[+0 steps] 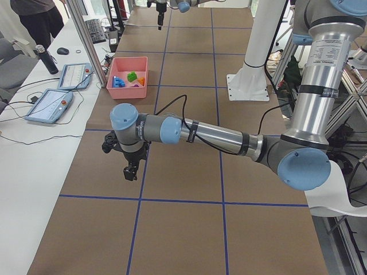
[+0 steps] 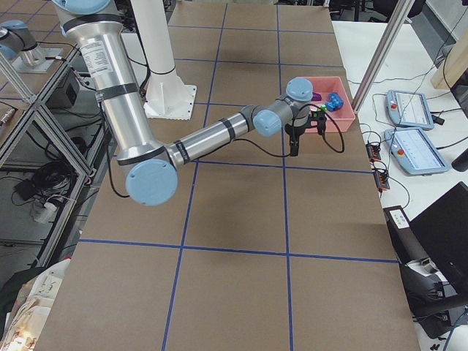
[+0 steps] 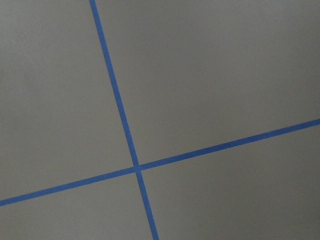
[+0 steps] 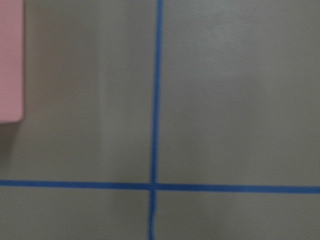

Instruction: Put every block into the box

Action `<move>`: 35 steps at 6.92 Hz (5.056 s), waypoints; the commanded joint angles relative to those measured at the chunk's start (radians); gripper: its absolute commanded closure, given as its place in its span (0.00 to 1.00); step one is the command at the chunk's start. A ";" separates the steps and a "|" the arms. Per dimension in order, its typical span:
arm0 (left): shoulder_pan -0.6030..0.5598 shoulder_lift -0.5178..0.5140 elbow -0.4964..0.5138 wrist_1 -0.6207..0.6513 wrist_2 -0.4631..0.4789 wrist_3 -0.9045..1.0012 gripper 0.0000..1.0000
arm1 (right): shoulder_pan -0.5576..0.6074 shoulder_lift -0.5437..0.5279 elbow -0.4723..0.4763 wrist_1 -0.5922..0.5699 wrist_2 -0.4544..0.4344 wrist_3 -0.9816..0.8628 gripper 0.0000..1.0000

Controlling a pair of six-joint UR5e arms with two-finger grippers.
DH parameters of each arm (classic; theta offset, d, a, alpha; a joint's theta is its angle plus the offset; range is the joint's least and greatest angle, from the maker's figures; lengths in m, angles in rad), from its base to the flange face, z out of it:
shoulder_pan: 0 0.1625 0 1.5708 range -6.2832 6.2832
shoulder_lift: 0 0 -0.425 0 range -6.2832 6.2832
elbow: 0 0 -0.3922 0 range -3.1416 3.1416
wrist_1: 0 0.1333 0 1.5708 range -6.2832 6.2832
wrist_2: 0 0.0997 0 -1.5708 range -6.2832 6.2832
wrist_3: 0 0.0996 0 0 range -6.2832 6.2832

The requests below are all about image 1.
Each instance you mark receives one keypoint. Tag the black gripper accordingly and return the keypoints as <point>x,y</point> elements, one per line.
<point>159,11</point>
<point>134,156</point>

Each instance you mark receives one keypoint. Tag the orange block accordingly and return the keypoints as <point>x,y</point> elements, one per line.
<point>141,81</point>

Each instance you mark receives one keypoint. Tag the green block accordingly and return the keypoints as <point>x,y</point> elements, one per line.
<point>132,76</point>

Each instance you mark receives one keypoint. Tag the long blue block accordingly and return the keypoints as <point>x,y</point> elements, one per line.
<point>118,82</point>

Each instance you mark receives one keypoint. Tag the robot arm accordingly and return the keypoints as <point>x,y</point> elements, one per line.
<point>182,5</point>
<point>189,59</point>

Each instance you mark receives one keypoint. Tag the pink plastic box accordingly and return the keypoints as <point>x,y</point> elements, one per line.
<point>120,67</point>

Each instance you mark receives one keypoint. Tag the black keyboard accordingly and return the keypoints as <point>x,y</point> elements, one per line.
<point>95,30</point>

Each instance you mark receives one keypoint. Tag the far teach pendant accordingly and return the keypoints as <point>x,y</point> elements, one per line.
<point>75,76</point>

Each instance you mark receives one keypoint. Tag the teach pendant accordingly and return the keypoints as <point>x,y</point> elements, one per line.
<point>50,106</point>
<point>75,76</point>

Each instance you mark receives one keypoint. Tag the black computer mouse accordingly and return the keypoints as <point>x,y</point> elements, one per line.
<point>62,51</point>

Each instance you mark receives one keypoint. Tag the near teach pendant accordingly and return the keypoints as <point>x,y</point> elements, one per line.
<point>50,106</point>

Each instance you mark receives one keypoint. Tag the person at desk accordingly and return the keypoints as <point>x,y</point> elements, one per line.
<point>41,18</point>

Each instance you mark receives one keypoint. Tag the black water bottle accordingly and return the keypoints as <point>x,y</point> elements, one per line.
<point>47,59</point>

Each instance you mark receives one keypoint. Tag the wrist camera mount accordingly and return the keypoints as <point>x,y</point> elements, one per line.
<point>110,143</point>

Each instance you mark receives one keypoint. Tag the aluminium frame post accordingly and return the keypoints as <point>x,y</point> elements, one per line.
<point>86,41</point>

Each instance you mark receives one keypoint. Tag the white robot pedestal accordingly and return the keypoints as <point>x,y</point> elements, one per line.
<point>249,83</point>

